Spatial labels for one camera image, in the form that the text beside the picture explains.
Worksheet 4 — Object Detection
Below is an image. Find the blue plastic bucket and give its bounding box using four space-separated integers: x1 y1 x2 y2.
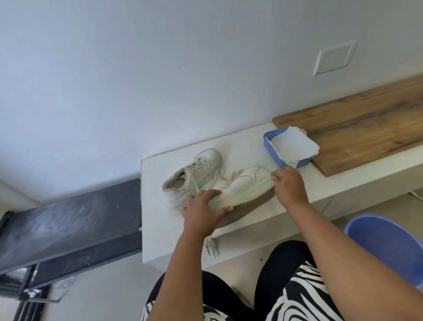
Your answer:
344 213 423 293

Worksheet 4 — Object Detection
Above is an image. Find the person's right leg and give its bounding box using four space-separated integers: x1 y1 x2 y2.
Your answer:
254 240 331 321

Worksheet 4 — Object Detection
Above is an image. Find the white sneaker with brown sole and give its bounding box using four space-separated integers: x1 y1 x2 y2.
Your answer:
203 165 277 259

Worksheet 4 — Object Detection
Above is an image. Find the white wall switch plate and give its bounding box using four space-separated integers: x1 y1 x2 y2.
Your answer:
313 40 358 77

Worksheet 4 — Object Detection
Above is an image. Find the person's left hand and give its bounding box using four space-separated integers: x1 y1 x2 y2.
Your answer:
181 189 234 236

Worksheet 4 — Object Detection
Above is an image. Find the brown wooden board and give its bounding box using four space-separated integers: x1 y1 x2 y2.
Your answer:
272 74 423 177

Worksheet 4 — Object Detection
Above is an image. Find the black metal stand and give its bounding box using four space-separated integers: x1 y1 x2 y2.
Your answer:
0 177 143 321

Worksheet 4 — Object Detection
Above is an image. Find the zebra print dress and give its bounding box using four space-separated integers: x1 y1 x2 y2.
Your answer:
140 261 346 321

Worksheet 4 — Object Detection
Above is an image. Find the blue plastic tray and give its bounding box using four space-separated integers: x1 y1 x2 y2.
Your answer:
263 127 313 169

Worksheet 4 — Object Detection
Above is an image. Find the person's left forearm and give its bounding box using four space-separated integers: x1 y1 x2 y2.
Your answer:
145 230 219 321

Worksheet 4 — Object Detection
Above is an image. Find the person's right hand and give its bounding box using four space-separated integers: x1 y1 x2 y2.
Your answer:
271 166 310 209

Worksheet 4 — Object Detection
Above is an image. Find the person's right forearm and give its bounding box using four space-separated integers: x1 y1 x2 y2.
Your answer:
284 198 423 321

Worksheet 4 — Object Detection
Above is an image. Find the white paper sheet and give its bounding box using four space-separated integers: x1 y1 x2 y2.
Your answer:
272 126 321 164

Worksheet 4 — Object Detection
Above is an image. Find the person's leg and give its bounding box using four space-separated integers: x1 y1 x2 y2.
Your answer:
254 240 331 321
145 271 245 321

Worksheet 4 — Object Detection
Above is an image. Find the person's left leg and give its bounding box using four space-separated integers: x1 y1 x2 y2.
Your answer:
145 271 245 321

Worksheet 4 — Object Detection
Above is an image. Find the white lace-up sneaker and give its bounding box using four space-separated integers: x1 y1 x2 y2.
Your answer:
161 148 224 212

